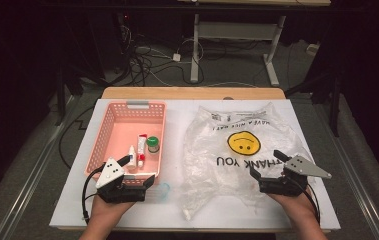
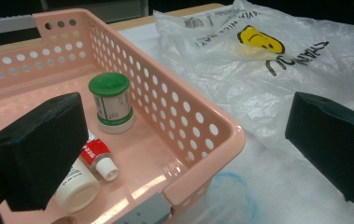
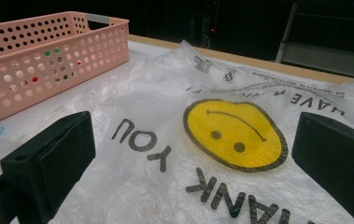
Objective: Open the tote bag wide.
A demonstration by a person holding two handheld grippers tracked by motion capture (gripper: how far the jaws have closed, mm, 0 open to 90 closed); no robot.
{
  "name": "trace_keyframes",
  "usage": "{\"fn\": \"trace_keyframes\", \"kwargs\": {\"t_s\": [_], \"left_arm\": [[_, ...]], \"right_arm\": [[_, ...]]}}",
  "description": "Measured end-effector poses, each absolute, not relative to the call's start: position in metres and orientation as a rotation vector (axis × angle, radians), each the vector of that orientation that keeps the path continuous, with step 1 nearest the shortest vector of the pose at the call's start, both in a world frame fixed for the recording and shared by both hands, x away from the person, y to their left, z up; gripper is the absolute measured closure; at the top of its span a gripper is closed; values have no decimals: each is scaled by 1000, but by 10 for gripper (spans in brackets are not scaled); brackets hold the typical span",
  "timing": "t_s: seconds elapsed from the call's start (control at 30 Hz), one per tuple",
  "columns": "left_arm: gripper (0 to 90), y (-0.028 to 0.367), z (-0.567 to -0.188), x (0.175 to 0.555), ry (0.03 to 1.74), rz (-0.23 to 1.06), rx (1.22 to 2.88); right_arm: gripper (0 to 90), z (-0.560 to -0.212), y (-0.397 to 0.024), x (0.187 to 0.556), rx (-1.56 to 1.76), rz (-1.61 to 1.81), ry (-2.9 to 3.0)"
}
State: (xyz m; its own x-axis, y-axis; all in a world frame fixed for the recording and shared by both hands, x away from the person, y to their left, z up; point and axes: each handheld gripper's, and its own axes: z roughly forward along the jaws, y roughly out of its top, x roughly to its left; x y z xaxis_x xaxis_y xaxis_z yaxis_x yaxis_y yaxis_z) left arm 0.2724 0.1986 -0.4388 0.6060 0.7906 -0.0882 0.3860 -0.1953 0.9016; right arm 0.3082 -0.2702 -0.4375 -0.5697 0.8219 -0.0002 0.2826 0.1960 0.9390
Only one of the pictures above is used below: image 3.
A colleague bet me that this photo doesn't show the clear smiley print plastic bag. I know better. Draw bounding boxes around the clear smiley print plastic bag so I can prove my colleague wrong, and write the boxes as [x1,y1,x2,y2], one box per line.
[50,39,354,224]

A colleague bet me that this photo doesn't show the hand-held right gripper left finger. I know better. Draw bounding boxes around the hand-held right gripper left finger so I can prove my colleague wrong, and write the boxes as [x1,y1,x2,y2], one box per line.
[0,110,97,224]

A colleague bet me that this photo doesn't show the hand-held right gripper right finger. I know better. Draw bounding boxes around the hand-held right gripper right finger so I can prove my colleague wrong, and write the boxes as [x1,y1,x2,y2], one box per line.
[291,111,354,224]

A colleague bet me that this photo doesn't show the pink perforated plastic basket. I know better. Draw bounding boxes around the pink perforated plastic basket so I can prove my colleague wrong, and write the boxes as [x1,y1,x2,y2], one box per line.
[0,11,131,124]

